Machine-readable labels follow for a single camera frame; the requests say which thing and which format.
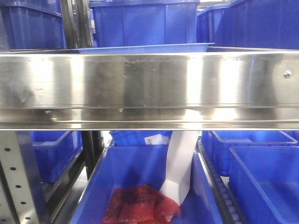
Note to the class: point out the blue plastic tray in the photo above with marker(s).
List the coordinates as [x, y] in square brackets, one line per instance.
[144, 49]

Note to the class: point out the silver shelf screw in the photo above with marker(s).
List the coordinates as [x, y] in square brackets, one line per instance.
[287, 74]

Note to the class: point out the perforated metal shelf upright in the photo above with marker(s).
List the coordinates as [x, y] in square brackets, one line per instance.
[21, 172]

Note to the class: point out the blue bin with label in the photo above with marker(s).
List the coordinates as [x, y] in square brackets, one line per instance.
[141, 138]

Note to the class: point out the blue bin lower centre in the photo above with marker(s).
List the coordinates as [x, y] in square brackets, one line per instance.
[132, 166]

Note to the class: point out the blue bin lower right rear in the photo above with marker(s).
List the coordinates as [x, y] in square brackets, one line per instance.
[218, 143]

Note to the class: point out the blue bin upper centre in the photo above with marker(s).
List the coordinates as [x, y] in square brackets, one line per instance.
[144, 22]

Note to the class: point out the blue bin lower left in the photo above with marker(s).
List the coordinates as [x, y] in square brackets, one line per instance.
[54, 150]

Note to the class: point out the blue bin lower right front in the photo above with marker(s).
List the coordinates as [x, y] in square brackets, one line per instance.
[265, 183]

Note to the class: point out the blue bin upper right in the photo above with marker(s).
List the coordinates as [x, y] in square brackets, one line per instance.
[251, 23]

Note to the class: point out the blue bin upper left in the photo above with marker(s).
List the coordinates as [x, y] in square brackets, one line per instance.
[33, 24]

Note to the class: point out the stainless steel shelf rail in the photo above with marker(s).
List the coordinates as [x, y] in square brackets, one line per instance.
[223, 88]

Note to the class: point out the black roller track rail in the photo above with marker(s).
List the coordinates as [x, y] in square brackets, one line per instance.
[226, 205]

